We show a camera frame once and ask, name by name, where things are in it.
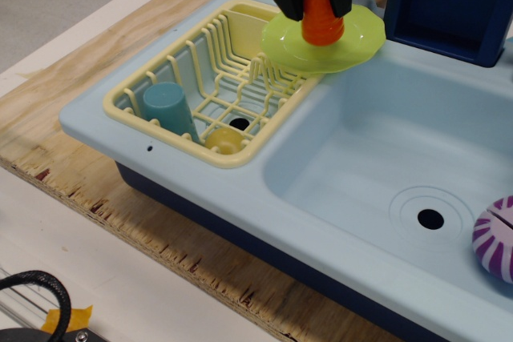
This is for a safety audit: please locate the orange toy carrot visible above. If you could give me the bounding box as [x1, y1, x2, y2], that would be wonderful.
[301, 0, 345, 46]

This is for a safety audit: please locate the lime green plastic plate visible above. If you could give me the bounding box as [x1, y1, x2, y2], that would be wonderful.
[261, 5, 386, 74]

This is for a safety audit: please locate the dark blue faucet housing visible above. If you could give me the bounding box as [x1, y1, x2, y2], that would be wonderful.
[384, 0, 512, 67]

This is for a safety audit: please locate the cream plastic dish rack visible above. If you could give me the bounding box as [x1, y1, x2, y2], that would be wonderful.
[103, 0, 320, 168]

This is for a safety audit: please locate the teal plastic cup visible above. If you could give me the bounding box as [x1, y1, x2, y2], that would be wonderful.
[143, 82, 200, 143]

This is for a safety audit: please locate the small yellow plastic cup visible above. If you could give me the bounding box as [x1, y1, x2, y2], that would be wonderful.
[204, 127, 244, 155]

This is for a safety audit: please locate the light blue toy sink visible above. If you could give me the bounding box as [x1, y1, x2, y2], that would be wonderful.
[59, 0, 513, 342]

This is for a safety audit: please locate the plywood board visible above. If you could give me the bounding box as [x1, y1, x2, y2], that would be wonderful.
[1, 0, 394, 341]

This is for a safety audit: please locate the purple white striped toy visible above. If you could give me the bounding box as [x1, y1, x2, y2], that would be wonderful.
[472, 195, 512, 284]

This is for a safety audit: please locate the yellow tape piece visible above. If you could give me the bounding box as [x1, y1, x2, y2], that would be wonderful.
[41, 305, 93, 334]

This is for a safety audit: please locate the black braided cable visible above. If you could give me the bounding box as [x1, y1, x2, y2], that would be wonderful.
[0, 270, 72, 342]

